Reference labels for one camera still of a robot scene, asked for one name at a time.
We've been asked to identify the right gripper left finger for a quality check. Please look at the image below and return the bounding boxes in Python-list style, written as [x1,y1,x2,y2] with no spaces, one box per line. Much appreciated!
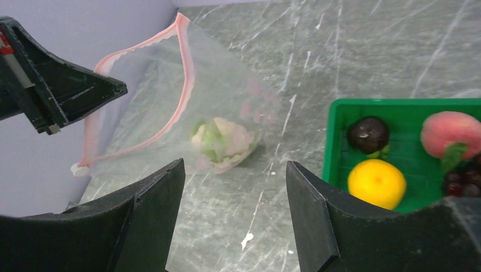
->
[1,159,185,271]

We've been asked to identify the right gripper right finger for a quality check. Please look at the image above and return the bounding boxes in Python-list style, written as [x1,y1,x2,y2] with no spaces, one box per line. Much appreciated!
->
[285,161,480,271]

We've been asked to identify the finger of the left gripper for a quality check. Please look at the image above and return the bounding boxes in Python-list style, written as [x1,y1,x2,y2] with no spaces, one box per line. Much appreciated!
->
[1,16,128,135]

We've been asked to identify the yellow lemon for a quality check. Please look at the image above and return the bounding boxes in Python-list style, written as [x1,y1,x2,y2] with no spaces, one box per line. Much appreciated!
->
[347,159,407,210]

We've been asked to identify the dark plum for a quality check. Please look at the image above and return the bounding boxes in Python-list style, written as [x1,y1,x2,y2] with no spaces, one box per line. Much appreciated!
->
[346,116,390,155]

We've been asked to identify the green plastic tray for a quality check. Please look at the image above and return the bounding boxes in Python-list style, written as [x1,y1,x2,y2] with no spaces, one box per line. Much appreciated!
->
[322,98,480,213]

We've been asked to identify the clear zip top bag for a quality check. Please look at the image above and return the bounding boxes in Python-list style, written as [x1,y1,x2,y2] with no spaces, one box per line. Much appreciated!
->
[71,13,280,181]

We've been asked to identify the pink peach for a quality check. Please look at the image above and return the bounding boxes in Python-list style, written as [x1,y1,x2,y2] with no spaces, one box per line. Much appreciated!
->
[420,111,480,173]

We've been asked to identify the dark purple grapes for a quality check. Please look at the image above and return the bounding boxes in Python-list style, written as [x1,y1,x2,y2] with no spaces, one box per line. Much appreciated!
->
[441,153,480,198]

